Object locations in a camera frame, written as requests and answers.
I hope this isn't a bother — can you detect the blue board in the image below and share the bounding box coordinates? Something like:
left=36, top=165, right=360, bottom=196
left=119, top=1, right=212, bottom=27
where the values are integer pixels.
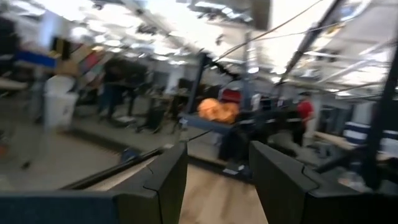
left=14, top=50, right=57, bottom=68

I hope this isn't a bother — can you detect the red chair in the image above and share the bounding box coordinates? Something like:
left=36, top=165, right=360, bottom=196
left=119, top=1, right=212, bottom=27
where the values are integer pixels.
left=220, top=88, right=243, bottom=104

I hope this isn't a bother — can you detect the black pole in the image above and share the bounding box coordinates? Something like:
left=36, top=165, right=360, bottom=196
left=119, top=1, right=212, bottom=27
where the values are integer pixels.
left=185, top=52, right=213, bottom=115

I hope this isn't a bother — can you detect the grey desk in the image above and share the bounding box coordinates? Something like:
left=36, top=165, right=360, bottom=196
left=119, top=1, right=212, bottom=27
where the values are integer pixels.
left=177, top=111, right=240, bottom=136

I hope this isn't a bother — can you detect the orange cloth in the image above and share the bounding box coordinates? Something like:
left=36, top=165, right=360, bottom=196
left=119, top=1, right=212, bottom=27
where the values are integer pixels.
left=197, top=97, right=241, bottom=125

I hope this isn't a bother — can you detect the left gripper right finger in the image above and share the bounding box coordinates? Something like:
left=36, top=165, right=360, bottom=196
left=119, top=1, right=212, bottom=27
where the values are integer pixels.
left=248, top=141, right=320, bottom=224

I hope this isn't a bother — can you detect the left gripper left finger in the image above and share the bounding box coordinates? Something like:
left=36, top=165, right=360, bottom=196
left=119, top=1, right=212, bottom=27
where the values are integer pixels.
left=111, top=141, right=189, bottom=224

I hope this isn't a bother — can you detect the person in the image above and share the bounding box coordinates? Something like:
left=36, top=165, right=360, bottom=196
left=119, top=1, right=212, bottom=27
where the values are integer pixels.
left=291, top=91, right=315, bottom=147
left=98, top=60, right=127, bottom=121

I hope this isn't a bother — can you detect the white bin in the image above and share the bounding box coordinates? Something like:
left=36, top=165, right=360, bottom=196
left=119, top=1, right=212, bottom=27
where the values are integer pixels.
left=42, top=74, right=80, bottom=131

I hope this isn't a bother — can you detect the white blue striped container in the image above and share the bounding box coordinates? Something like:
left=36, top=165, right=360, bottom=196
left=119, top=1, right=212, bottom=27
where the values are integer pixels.
left=343, top=121, right=398, bottom=147

